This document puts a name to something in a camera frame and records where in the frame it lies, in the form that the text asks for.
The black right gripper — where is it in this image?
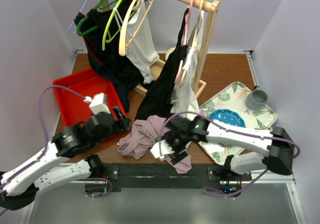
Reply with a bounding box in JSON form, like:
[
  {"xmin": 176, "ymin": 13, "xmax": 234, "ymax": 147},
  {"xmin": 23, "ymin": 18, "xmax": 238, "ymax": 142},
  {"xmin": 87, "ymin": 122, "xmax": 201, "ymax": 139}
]
[{"xmin": 155, "ymin": 131, "xmax": 190, "ymax": 166}]

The beige hanger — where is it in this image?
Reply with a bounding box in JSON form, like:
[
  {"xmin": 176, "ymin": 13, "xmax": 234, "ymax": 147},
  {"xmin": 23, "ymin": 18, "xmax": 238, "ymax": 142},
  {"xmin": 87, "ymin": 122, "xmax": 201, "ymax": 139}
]
[
  {"xmin": 117, "ymin": 0, "xmax": 156, "ymax": 57},
  {"xmin": 179, "ymin": 0, "xmax": 205, "ymax": 88}
]

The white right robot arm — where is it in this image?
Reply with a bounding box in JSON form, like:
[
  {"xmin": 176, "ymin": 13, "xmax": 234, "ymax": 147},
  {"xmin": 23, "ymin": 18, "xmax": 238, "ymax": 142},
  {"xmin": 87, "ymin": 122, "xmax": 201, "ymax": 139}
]
[{"xmin": 118, "ymin": 112, "xmax": 300, "ymax": 181}]

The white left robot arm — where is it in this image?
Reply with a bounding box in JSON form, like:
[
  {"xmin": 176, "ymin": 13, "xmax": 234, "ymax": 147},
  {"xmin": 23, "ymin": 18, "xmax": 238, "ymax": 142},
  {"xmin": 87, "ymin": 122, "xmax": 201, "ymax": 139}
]
[{"xmin": 0, "ymin": 106, "xmax": 131, "ymax": 211}]

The black tank top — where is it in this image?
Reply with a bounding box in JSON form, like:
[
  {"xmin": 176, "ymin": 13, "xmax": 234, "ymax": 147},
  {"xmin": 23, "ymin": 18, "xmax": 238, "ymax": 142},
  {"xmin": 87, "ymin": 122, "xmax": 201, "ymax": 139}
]
[{"xmin": 135, "ymin": 8, "xmax": 190, "ymax": 120}]

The white tank top right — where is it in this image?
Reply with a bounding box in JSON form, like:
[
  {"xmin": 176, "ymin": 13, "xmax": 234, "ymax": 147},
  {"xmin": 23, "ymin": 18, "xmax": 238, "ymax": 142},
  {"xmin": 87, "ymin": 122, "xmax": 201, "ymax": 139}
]
[{"xmin": 170, "ymin": 10, "xmax": 204, "ymax": 113}]

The white tank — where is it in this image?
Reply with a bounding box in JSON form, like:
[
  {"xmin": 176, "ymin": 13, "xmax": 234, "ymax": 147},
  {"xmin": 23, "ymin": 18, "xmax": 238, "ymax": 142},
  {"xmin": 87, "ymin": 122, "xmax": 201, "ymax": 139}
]
[
  {"xmin": 170, "ymin": 10, "xmax": 204, "ymax": 113},
  {"xmin": 126, "ymin": 3, "xmax": 160, "ymax": 84}
]

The white tank top left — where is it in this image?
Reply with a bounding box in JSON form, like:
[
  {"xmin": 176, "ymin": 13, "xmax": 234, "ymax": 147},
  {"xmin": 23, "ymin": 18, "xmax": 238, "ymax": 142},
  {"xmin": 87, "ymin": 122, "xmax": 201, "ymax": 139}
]
[{"xmin": 126, "ymin": 3, "xmax": 160, "ymax": 84}]

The lime green hanger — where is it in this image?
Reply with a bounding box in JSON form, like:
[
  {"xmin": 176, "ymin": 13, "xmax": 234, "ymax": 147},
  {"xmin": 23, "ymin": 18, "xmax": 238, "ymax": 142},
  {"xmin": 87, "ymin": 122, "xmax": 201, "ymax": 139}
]
[{"xmin": 101, "ymin": 0, "xmax": 153, "ymax": 51}]

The pink hanger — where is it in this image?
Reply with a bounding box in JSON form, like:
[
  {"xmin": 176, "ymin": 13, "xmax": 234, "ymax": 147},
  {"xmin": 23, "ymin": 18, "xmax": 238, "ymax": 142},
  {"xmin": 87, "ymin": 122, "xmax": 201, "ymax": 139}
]
[{"xmin": 174, "ymin": 0, "xmax": 194, "ymax": 84}]

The dark green hanger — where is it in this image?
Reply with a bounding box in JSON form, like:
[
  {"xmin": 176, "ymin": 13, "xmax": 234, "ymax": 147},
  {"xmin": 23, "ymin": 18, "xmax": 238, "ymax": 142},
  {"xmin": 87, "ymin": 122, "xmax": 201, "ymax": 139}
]
[{"xmin": 76, "ymin": 0, "xmax": 126, "ymax": 37}]

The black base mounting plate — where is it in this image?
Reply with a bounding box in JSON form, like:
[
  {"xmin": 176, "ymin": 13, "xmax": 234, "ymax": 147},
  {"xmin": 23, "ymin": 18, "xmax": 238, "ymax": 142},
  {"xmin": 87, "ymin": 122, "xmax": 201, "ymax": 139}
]
[{"xmin": 84, "ymin": 162, "xmax": 252, "ymax": 194}]

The blue dotted plate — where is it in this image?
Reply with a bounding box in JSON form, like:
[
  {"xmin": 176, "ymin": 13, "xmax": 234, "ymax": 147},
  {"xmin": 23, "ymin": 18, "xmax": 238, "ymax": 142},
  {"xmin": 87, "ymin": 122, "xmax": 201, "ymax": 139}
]
[{"xmin": 209, "ymin": 109, "xmax": 246, "ymax": 128}]

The red plastic bin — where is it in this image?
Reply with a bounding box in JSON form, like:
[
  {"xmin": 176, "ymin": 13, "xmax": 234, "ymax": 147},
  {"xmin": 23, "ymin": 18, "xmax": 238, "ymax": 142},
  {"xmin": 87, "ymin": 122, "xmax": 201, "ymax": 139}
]
[{"xmin": 52, "ymin": 68, "xmax": 126, "ymax": 142}]

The floral tray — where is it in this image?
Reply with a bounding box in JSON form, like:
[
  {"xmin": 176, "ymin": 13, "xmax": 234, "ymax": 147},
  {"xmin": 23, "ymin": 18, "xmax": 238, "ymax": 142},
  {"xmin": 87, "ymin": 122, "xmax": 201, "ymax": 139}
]
[{"xmin": 199, "ymin": 81, "xmax": 277, "ymax": 166}]

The grey mug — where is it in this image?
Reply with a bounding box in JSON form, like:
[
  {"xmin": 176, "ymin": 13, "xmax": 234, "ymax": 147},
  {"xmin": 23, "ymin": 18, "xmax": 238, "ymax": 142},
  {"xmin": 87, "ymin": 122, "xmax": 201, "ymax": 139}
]
[{"xmin": 245, "ymin": 85, "xmax": 268, "ymax": 111}]

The dark navy hanging garment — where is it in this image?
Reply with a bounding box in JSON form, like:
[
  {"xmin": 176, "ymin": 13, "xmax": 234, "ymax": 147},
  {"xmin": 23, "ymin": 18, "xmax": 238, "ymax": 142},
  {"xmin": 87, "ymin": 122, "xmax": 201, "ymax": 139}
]
[{"xmin": 80, "ymin": 9, "xmax": 143, "ymax": 112}]

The wooden clothes rack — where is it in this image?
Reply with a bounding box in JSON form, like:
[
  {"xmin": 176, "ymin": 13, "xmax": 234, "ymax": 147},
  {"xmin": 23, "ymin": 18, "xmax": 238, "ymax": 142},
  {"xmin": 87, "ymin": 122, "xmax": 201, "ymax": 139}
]
[{"xmin": 93, "ymin": 0, "xmax": 221, "ymax": 100}]

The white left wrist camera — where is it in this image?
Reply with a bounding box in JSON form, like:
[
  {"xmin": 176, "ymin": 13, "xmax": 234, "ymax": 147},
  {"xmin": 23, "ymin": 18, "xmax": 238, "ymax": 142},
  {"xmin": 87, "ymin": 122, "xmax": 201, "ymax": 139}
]
[{"xmin": 89, "ymin": 92, "xmax": 111, "ymax": 115}]

